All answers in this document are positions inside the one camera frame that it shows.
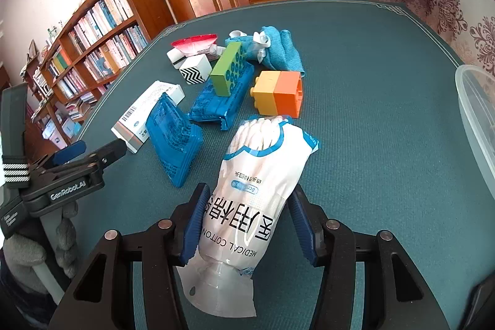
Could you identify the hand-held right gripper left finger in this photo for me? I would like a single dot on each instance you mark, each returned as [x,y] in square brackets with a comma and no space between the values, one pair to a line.
[195,227]

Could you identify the white medicine box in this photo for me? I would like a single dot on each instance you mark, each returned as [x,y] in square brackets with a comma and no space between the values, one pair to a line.
[141,109]

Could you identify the person's left hand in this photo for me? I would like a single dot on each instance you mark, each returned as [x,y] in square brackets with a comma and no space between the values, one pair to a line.
[23,260]

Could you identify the teal table cloth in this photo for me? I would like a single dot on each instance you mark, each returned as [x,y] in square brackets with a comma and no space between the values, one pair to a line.
[367,121]

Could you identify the white cotton swab bag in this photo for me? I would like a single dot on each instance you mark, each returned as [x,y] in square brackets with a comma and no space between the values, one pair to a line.
[247,198]

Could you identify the red white packet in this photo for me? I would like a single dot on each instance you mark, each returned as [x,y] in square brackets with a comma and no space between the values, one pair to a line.
[195,43]

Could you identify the clear plastic container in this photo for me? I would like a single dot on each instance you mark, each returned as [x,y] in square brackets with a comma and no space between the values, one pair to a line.
[477,109]

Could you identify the dark object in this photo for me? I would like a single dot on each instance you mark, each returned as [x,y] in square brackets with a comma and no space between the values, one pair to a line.
[481,305]

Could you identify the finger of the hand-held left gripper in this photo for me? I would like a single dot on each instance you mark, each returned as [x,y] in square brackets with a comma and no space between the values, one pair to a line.
[112,150]
[71,151]

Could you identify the white zigzag cube box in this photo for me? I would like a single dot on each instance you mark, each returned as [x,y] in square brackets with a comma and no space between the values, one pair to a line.
[195,69]

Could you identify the yellow orange toy block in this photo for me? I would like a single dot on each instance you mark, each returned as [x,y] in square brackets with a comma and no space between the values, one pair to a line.
[280,94]

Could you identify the white sponge block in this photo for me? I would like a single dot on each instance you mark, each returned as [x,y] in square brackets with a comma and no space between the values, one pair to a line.
[176,57]

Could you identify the green toy block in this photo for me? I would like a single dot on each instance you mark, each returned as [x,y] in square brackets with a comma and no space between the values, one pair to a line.
[226,69]

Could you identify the rows of books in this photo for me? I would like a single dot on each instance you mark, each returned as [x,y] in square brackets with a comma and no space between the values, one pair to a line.
[96,32]

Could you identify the blue snack packet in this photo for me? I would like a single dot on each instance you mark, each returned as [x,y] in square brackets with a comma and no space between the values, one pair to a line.
[174,140]
[216,105]

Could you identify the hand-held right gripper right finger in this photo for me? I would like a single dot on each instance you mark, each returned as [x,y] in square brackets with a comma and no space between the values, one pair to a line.
[305,235]

